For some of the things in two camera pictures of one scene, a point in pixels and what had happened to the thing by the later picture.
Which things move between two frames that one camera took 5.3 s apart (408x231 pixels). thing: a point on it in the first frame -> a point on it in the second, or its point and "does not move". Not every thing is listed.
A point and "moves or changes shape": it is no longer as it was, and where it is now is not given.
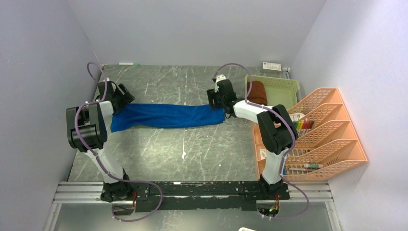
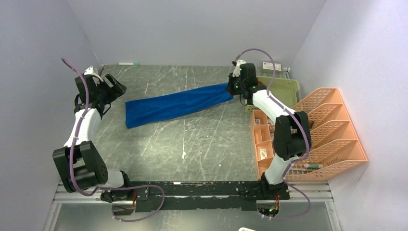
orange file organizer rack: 331,146 does not move
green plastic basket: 279,91 does not move
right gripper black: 212,96 -> 230,88
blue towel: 155,115 moves or changes shape
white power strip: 271,66 does not move
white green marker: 135,63 does not move
